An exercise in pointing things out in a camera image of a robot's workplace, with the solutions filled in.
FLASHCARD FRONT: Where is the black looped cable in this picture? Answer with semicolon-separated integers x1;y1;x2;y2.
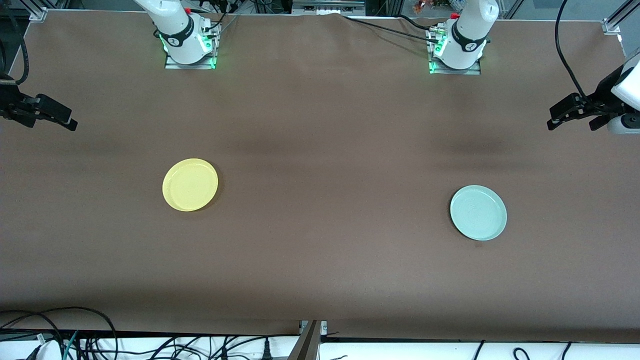
0;306;119;360

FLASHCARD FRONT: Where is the grey power strip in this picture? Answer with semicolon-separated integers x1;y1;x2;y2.
291;0;367;16

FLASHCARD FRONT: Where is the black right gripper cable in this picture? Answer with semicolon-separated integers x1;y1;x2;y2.
0;0;31;87

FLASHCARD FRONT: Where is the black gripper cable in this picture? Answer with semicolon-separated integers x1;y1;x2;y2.
0;0;31;87
554;0;590;99

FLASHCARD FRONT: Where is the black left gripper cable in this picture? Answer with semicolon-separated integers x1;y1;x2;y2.
554;0;590;99

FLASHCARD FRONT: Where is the short black base cable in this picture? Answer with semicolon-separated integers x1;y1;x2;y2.
397;14;439;31

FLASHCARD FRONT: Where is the brown table cover sheet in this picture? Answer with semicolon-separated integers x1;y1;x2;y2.
0;10;640;344

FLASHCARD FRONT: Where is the aluminium frame post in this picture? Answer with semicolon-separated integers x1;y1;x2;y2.
27;0;51;22
602;0;640;36

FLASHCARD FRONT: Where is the teal cable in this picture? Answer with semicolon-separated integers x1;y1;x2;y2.
62;330;80;360

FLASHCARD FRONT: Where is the pale green round plate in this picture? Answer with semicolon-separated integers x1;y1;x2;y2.
449;184;508;242

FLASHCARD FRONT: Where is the yellow round plate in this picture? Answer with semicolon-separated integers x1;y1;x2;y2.
162;158;219;212

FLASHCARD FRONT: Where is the metal table bracket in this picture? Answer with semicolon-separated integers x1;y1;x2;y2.
287;320;329;360

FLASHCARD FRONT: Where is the long black base cable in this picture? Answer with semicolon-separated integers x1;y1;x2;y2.
342;15;441;44

